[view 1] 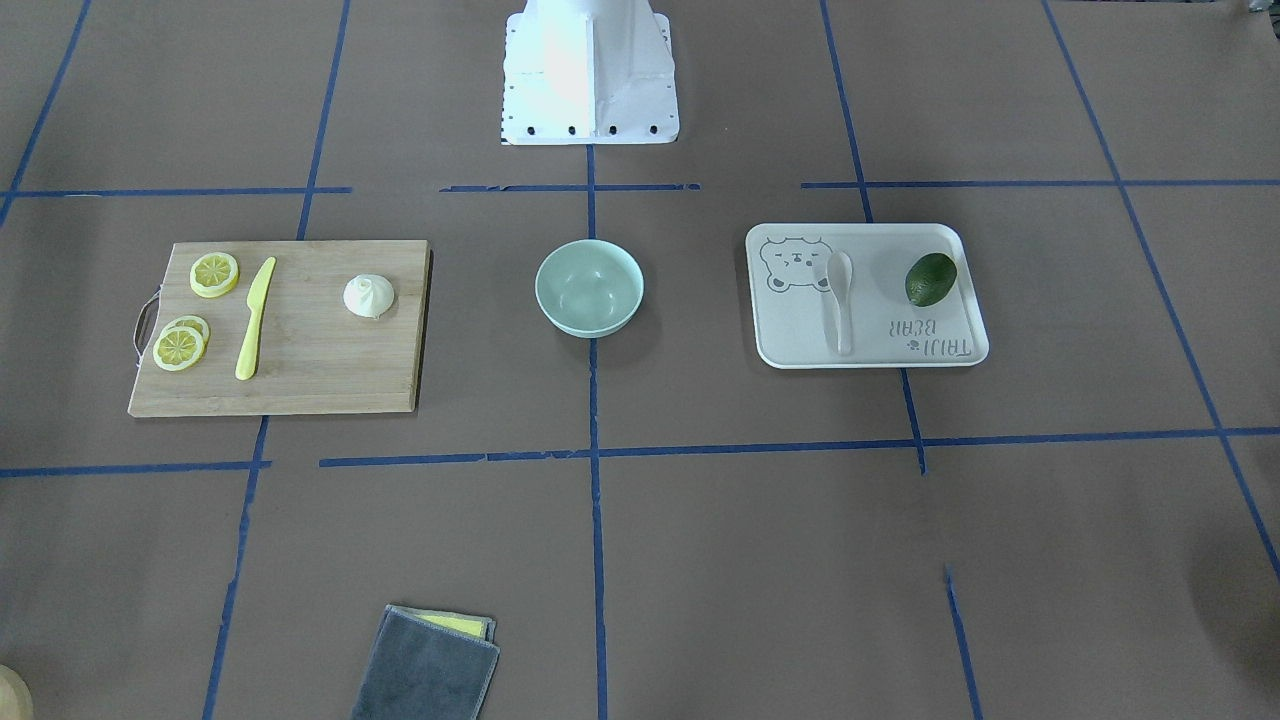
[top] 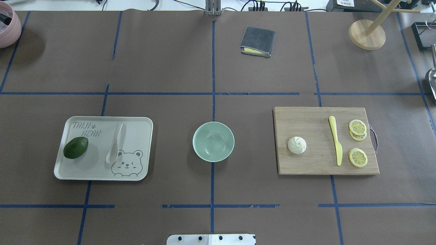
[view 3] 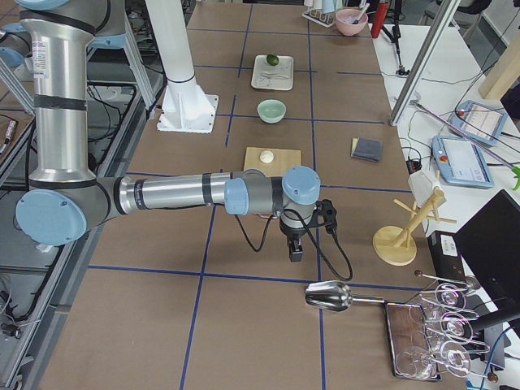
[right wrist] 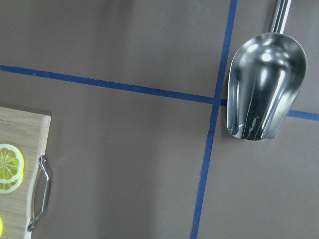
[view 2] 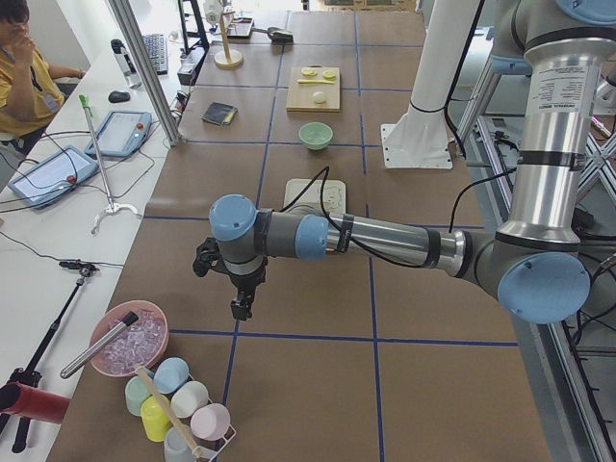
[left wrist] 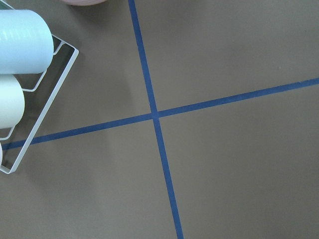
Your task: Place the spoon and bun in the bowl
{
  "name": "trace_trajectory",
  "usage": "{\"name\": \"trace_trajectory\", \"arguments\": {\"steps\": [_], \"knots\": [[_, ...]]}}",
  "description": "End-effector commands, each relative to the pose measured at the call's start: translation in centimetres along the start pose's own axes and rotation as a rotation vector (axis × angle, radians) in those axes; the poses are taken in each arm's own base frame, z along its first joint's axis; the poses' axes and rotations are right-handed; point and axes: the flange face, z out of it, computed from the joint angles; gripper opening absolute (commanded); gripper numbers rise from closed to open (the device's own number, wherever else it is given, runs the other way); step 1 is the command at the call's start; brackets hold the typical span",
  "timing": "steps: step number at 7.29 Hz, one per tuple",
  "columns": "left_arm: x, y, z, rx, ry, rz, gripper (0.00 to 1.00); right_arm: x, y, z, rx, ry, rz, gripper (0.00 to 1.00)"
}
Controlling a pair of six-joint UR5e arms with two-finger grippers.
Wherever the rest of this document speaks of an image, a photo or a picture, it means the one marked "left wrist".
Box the light blue cup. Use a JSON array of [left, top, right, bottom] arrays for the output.
[[0, 9, 54, 74]]

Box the pale green cup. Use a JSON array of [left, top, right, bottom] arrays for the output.
[[0, 75, 25, 129]]

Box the pink mixing bowl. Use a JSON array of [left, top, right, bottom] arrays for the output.
[[61, 0, 106, 6]]

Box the white wire cup rack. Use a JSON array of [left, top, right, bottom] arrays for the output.
[[0, 35, 79, 174]]

